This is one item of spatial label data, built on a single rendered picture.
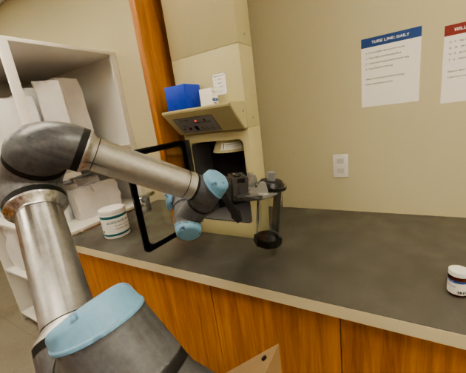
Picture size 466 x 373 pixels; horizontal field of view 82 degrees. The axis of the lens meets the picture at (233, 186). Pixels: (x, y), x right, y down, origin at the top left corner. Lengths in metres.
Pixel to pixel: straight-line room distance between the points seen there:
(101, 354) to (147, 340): 0.05
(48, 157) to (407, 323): 0.87
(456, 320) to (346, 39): 1.08
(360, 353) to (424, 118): 0.92
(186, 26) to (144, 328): 1.06
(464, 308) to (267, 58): 1.22
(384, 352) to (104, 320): 0.75
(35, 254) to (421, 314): 0.85
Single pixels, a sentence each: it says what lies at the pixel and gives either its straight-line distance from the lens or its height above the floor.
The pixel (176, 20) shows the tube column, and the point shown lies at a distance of 1.26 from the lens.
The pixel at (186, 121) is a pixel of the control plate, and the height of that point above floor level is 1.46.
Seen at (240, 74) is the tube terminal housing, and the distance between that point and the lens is 1.07.
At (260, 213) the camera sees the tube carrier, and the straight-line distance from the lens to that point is 0.94.
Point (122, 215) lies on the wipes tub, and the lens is 1.49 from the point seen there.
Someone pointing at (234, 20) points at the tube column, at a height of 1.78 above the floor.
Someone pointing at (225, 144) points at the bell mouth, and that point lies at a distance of 1.15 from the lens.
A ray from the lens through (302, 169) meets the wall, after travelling 1.46.
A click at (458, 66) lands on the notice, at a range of 1.39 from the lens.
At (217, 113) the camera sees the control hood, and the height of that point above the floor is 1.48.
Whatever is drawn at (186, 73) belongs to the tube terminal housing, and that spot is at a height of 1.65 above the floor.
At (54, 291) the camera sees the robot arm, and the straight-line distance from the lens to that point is 0.57.
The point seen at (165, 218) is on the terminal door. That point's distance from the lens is 1.15.
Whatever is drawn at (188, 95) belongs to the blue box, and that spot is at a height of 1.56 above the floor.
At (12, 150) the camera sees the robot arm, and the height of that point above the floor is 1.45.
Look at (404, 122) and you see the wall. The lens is 1.38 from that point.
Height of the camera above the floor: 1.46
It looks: 15 degrees down
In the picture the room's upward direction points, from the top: 8 degrees counter-clockwise
